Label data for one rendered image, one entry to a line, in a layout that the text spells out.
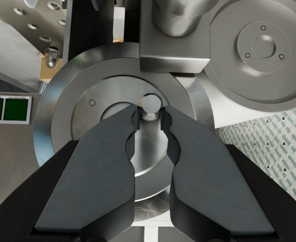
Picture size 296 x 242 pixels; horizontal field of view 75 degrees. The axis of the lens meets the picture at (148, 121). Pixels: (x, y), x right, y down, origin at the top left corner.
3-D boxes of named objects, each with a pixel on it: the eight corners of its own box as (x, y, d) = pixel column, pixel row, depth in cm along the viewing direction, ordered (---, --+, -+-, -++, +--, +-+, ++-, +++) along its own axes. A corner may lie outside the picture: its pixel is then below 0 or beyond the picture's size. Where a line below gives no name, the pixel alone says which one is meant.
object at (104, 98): (53, 98, 14) (148, 57, 14) (64, 104, 16) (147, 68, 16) (94, 197, 13) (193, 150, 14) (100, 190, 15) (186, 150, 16)
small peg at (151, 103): (167, 110, 11) (145, 120, 11) (162, 116, 14) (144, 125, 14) (157, 88, 11) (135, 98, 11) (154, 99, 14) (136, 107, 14)
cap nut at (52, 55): (56, 48, 48) (55, 65, 48) (62, 54, 52) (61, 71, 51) (41, 47, 48) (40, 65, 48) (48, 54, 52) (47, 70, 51)
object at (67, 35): (80, -90, 20) (66, 81, 18) (113, 36, 44) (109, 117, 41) (75, -90, 20) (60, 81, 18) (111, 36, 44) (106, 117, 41)
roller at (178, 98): (193, 56, 16) (201, 200, 15) (162, 111, 42) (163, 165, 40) (53, 57, 16) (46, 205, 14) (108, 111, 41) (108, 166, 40)
